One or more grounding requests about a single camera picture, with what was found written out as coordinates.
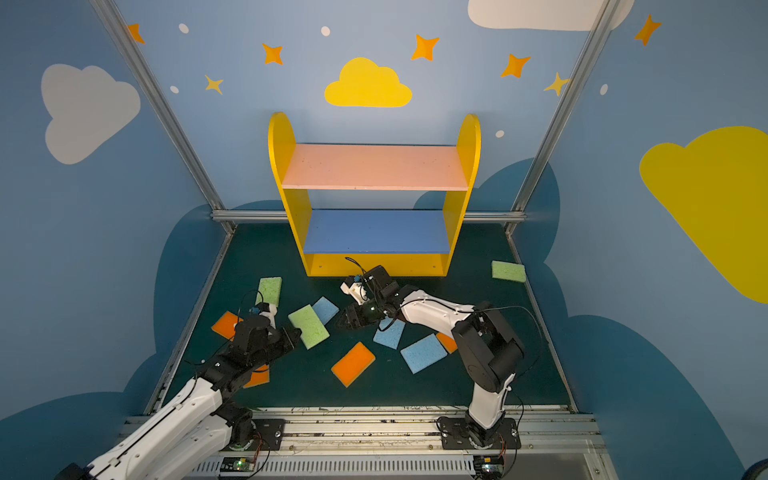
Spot green sponge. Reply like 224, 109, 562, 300
256, 277, 283, 306
288, 305, 330, 350
491, 260, 527, 283

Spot blue sponge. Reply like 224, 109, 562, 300
312, 297, 339, 325
400, 334, 448, 374
373, 317, 405, 350

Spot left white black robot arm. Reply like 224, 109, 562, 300
56, 314, 302, 479

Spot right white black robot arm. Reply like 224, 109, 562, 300
337, 265, 525, 448

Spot yellow shelf pink blue boards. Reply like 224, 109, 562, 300
267, 112, 482, 277

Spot orange sponge front left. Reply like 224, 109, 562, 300
244, 365, 270, 388

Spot orange sponge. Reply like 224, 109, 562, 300
436, 333, 458, 354
211, 311, 241, 341
244, 365, 270, 388
331, 342, 376, 388

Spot orange sponge far left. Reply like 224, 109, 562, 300
211, 311, 241, 341

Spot orange sponge centre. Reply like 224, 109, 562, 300
331, 342, 376, 388

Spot orange sponge right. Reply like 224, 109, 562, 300
436, 333, 458, 354

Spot left controller board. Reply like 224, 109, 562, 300
218, 457, 256, 478

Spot controller board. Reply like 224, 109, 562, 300
472, 456, 505, 480
218, 457, 256, 478

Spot right controller board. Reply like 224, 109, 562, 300
472, 456, 505, 480

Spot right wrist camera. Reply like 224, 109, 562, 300
340, 276, 369, 305

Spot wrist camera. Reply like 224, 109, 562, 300
340, 276, 369, 305
253, 302, 277, 329

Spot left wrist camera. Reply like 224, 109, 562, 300
253, 302, 277, 329

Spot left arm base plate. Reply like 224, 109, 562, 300
227, 418, 286, 451

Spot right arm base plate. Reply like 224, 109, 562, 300
435, 416, 521, 450

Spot aluminium rail base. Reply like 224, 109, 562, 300
95, 407, 619, 480

